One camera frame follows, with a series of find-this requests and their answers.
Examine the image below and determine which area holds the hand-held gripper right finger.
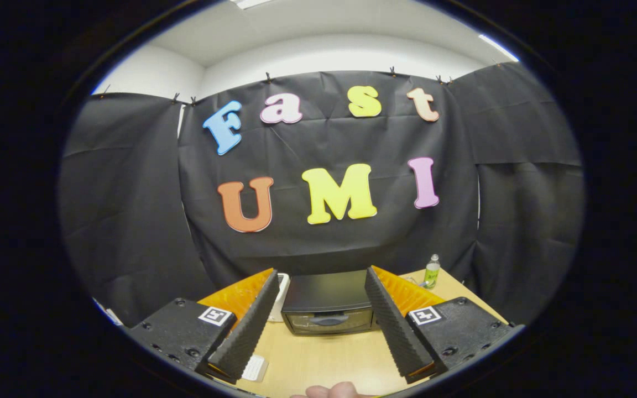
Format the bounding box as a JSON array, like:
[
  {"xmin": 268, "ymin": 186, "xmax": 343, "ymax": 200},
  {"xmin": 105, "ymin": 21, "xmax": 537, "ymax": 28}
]
[{"xmin": 365, "ymin": 266, "xmax": 525, "ymax": 384}]

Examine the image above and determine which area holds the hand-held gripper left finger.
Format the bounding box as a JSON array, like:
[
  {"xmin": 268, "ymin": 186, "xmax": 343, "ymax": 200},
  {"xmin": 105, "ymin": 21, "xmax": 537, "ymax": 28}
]
[{"xmin": 124, "ymin": 269, "xmax": 279, "ymax": 385}]

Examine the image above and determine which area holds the black toaster oven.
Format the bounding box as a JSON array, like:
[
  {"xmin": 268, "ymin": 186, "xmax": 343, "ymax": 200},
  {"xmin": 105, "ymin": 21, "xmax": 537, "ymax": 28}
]
[{"xmin": 281, "ymin": 270, "xmax": 380, "ymax": 336}]

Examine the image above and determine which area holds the white rectangular food tray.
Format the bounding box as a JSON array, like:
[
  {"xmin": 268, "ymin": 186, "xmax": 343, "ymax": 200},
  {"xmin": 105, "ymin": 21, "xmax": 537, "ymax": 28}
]
[{"xmin": 241, "ymin": 354, "xmax": 270, "ymax": 383}]

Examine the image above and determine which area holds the white pop-up toaster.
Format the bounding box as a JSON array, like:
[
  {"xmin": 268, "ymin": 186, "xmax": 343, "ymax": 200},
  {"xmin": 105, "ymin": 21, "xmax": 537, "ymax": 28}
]
[{"xmin": 268, "ymin": 273, "xmax": 291, "ymax": 323}]

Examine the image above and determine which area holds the clear bottle with green label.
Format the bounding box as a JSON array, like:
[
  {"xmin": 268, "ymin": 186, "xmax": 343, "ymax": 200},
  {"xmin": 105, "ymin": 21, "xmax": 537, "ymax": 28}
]
[{"xmin": 424, "ymin": 254, "xmax": 441, "ymax": 290}]

